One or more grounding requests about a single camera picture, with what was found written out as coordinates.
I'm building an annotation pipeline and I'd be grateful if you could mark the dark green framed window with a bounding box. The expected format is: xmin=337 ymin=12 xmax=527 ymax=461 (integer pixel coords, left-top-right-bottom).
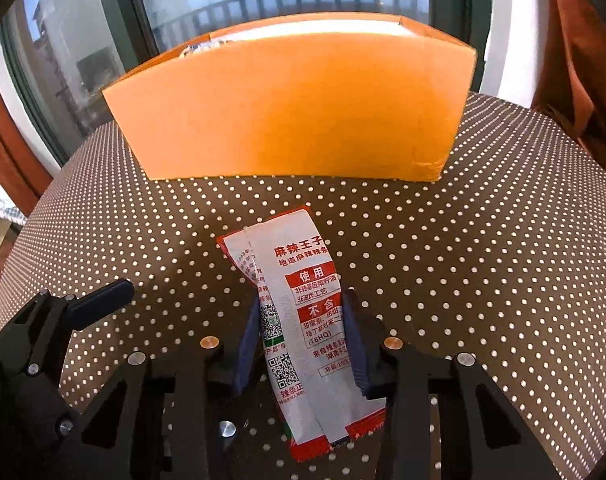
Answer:
xmin=0 ymin=0 xmax=488 ymax=161

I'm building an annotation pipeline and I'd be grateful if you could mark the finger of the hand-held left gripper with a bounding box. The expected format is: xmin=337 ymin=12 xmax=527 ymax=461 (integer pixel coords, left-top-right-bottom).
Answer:
xmin=0 ymin=280 xmax=134 ymax=441

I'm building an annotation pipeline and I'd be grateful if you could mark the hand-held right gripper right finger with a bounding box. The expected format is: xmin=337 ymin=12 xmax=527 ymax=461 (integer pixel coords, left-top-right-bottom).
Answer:
xmin=343 ymin=286 xmax=560 ymax=480

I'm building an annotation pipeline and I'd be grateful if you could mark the rust orange curtain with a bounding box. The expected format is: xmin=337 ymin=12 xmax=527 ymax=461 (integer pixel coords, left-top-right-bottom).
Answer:
xmin=530 ymin=0 xmax=606 ymax=186
xmin=0 ymin=55 xmax=54 ymax=206

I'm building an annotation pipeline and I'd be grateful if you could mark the white red long snack packet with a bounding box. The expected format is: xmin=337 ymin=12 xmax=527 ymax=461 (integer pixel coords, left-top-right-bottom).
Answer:
xmin=217 ymin=204 xmax=388 ymax=463

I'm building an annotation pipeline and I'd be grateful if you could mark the orange cardboard box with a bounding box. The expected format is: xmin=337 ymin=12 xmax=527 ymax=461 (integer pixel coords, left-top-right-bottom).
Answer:
xmin=101 ymin=11 xmax=478 ymax=183

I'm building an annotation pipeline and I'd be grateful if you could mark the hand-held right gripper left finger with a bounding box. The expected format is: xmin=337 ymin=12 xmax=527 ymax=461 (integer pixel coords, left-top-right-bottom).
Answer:
xmin=79 ymin=285 xmax=290 ymax=480

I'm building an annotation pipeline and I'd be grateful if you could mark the brown polka-dot tablecloth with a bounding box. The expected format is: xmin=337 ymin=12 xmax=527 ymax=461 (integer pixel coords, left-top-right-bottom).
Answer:
xmin=0 ymin=92 xmax=606 ymax=480

